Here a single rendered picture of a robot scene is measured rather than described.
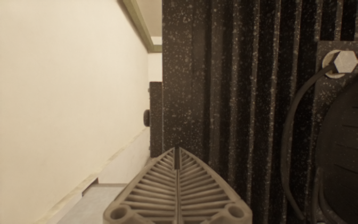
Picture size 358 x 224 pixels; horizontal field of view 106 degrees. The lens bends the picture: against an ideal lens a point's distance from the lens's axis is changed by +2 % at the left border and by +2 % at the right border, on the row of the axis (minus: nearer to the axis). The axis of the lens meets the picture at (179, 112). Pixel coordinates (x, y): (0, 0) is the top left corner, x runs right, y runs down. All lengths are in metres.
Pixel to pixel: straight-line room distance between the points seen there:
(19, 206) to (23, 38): 0.76
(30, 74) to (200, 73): 0.88
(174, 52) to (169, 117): 0.08
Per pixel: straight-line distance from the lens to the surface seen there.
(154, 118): 0.48
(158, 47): 3.65
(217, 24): 0.24
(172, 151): 0.18
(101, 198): 1.21
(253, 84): 0.21
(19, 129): 0.94
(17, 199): 1.01
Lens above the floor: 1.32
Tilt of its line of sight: 5 degrees down
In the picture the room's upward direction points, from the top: straight up
